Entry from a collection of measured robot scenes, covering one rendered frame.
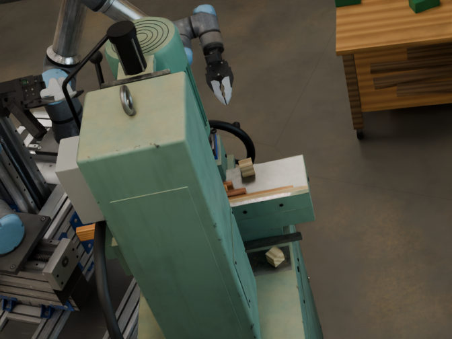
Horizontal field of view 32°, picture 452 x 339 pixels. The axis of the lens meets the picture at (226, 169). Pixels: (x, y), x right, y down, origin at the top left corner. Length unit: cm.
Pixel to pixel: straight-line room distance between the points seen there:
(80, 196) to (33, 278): 91
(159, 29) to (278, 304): 77
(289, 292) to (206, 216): 54
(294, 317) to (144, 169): 70
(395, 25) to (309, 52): 93
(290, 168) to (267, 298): 39
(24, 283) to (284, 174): 90
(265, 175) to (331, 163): 131
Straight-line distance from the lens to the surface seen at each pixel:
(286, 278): 209
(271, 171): 223
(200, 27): 264
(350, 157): 353
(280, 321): 202
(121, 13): 246
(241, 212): 210
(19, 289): 259
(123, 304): 295
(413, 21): 335
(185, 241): 164
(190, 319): 186
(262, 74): 410
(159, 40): 176
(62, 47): 269
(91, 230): 221
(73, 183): 158
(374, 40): 328
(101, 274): 162
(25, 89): 201
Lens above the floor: 243
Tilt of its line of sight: 42 degrees down
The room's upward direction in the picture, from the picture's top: 18 degrees counter-clockwise
